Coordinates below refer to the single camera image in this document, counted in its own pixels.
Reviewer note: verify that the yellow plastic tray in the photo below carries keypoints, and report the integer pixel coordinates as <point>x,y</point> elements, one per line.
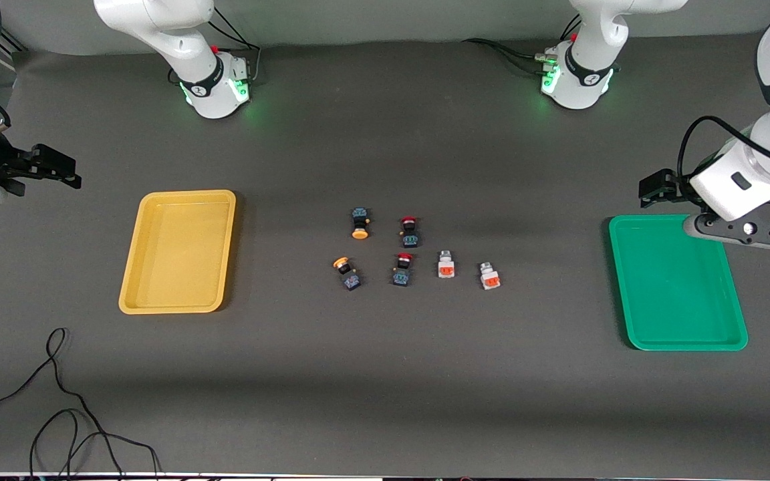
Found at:
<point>178,254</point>

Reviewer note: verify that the dark grey table mat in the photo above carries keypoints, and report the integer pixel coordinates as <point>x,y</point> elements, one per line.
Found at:
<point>385,374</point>

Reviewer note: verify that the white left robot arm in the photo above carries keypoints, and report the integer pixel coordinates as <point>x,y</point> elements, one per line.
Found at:
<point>582,97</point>

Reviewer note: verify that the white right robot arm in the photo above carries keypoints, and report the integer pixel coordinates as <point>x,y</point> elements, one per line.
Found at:
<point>178,40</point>

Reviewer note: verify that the white orange push button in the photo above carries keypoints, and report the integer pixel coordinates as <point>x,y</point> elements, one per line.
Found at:
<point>489,276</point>
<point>446,266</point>

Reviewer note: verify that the yellow push button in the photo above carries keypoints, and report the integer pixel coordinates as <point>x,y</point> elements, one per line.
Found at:
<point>359,224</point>
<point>348,275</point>

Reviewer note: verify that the green plastic tray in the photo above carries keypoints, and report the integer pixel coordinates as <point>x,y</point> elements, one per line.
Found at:
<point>672,300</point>

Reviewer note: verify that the aluminium frame rail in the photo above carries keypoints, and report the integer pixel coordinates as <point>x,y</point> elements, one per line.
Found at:
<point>11,47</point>

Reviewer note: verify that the red push button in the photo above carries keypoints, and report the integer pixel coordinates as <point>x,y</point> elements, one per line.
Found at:
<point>403,270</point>
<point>410,232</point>

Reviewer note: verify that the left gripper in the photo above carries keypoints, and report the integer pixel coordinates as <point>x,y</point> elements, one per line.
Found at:
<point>682,192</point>

